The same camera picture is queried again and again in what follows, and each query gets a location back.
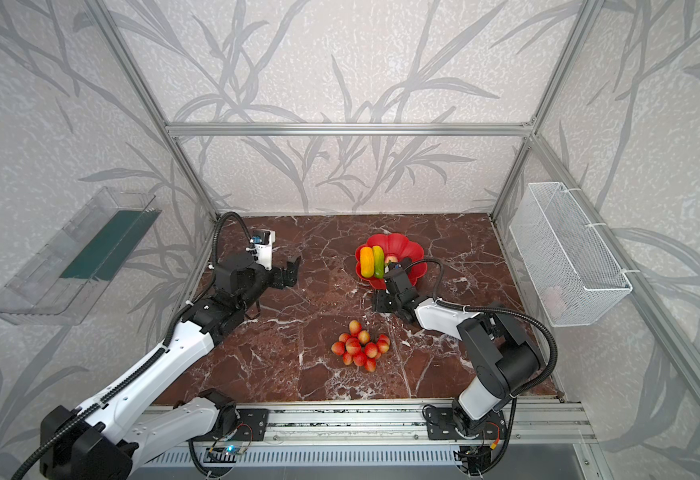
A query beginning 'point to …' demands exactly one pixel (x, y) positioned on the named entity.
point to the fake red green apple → (390, 259)
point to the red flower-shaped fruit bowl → (398, 245)
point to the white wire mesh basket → (576, 276)
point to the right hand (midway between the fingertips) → (379, 289)
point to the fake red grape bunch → (355, 347)
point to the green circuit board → (221, 454)
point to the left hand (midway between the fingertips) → (288, 245)
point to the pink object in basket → (553, 301)
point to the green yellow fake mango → (378, 262)
